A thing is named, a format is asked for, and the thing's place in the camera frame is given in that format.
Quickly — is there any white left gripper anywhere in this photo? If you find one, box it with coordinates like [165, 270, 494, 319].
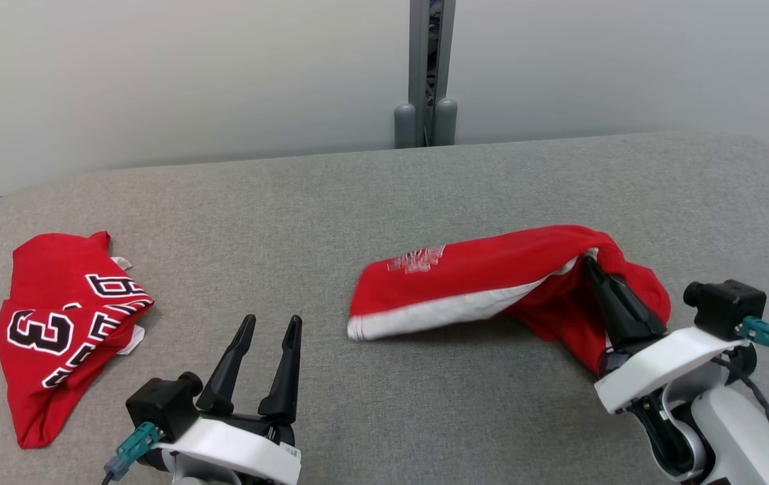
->
[155, 315, 303, 485]

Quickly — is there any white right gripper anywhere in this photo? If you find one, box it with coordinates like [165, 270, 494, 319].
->
[583, 256, 749, 413]

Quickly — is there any red shorts white side stripe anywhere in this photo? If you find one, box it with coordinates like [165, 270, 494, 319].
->
[347, 225, 671, 375]

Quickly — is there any red basketball jersey black lettering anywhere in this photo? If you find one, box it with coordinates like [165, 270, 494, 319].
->
[0, 231, 154, 449]

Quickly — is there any black right cable teal plug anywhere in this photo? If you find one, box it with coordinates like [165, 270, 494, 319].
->
[714, 317, 769, 485]

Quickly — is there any grey metal partition post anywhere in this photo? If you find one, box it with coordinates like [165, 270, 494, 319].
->
[409, 0, 457, 146]

